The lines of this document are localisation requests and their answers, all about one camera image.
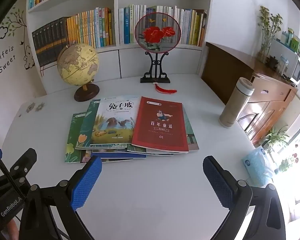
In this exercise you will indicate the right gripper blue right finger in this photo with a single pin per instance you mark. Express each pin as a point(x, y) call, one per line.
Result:
point(218, 179)

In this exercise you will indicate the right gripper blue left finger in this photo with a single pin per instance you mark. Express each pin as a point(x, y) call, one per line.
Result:
point(83, 181)

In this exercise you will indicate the green yellow flower book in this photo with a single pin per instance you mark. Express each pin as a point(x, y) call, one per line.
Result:
point(73, 155)

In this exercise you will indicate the dark green insect book 01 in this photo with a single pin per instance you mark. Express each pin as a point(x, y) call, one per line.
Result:
point(86, 130)

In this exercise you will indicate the Tang poetry blue book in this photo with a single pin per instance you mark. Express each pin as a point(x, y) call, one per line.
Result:
point(191, 139)

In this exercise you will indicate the white rabbit cover book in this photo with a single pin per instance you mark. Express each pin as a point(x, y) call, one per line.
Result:
point(115, 120)

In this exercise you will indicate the red fairy tale book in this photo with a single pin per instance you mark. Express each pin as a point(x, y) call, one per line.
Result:
point(160, 126)

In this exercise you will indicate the blue tissue pack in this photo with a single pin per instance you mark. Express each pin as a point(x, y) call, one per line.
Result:
point(259, 166)

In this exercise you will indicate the green potted plant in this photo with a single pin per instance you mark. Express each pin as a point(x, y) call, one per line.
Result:
point(275, 137)

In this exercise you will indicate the beige thermos bottle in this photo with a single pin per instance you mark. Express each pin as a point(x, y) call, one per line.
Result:
point(241, 94)

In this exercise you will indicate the red tassel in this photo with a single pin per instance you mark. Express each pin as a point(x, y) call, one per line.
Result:
point(162, 90)

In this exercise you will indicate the yellow desk globe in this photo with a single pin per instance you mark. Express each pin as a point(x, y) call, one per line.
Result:
point(77, 65)

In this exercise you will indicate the white microwave oven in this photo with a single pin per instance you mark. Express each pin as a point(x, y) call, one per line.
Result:
point(288, 61)

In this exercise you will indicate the black book set row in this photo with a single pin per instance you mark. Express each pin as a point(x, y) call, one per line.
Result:
point(49, 41)

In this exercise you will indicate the yellow orange book row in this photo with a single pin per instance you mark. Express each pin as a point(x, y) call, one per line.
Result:
point(93, 27)

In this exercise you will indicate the white blue book row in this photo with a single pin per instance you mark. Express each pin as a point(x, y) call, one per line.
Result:
point(192, 22)

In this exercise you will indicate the embroidered round fan on stand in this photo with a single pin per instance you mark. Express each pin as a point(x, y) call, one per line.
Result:
point(157, 33)

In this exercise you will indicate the glass vase with dried flowers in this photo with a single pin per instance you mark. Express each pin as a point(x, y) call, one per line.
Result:
point(270, 25)

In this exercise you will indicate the white bookshelf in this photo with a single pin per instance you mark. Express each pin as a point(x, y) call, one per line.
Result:
point(120, 60)

